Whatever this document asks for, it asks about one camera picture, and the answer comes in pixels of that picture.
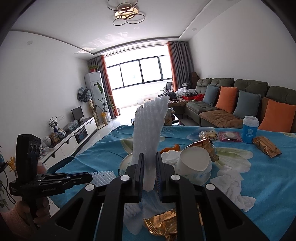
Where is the orange peel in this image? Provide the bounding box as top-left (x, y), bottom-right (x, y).
top-left (160, 144), bottom-right (180, 154)

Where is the pink snack packet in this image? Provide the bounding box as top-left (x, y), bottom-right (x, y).
top-left (218, 131), bottom-right (242, 142)

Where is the grey-blue cushion far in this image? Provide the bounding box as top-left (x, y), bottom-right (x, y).
top-left (203, 84), bottom-right (219, 106)

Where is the grey orange curtain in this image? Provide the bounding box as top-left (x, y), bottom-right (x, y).
top-left (167, 41), bottom-right (194, 91)
top-left (87, 55), bottom-right (119, 118)

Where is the brown gold opened snack bag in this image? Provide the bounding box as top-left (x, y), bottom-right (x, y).
top-left (187, 138), bottom-right (219, 162)

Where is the white foam fruit net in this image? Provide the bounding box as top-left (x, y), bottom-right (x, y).
top-left (124, 95), bottom-right (170, 235)

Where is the flattened white paper cup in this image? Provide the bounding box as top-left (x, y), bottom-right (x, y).
top-left (118, 153), bottom-right (132, 176)

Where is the crumpled white tissue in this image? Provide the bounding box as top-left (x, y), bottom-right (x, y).
top-left (210, 166), bottom-right (256, 212)

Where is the clear cracker packet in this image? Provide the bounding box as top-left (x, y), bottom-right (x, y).
top-left (199, 130), bottom-right (218, 141)

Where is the orange cushion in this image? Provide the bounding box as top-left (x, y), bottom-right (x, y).
top-left (216, 86), bottom-right (238, 113)
top-left (258, 97), bottom-right (295, 133)

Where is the crumpled tissue in cups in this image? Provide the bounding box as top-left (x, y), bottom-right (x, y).
top-left (161, 150), bottom-right (181, 167)

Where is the white standing air conditioner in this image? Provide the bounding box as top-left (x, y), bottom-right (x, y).
top-left (84, 71), bottom-right (105, 123)

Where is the blue paper cup with lid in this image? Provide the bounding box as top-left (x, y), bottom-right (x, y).
top-left (242, 116), bottom-right (259, 144)

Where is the blue floral tablecloth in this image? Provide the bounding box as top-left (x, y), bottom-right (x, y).
top-left (49, 126), bottom-right (295, 240)

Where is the orange cushion near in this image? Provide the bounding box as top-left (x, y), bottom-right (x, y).
top-left (258, 97), bottom-right (295, 133)

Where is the brown sofa seat pad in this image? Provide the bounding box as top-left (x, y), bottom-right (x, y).
top-left (199, 109), bottom-right (242, 128)

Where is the tall potted plant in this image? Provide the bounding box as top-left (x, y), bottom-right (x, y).
top-left (94, 82), bottom-right (114, 125)

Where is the grey-blue cushion near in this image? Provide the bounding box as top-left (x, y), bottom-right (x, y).
top-left (233, 90), bottom-right (261, 119)

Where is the black office chair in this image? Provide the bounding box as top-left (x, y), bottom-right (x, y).
top-left (158, 81), bottom-right (173, 97)

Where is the gold snack bag far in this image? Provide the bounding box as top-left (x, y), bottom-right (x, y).
top-left (252, 136), bottom-right (281, 158)

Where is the left hand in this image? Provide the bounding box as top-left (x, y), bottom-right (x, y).
top-left (16, 197), bottom-right (51, 226)

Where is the ring ceiling lamp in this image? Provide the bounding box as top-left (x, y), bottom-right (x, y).
top-left (106, 0), bottom-right (145, 27)

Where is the right grey orange curtain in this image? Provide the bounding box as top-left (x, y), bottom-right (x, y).
top-left (167, 41), bottom-right (194, 91)

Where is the large white paper cup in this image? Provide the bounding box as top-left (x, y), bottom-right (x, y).
top-left (175, 147), bottom-right (212, 186)

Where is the white tv cabinet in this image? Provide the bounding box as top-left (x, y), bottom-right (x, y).
top-left (40, 117), bottom-right (97, 169)

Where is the small black monitor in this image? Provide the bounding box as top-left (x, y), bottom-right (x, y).
top-left (71, 106), bottom-right (84, 123)

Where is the grey-blue cushion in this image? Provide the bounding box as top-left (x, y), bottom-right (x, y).
top-left (203, 84), bottom-right (219, 106)
top-left (233, 90), bottom-right (261, 119)

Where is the gold foil wrapper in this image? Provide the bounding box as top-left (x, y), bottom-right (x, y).
top-left (144, 208), bottom-right (177, 240)

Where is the left grey orange curtain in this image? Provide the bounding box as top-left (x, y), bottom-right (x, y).
top-left (87, 55), bottom-right (119, 118)

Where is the orange cushion far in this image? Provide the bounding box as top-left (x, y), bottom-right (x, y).
top-left (216, 86), bottom-right (238, 113)

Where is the dark green sectional sofa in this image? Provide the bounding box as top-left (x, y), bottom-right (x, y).
top-left (184, 78), bottom-right (295, 133)

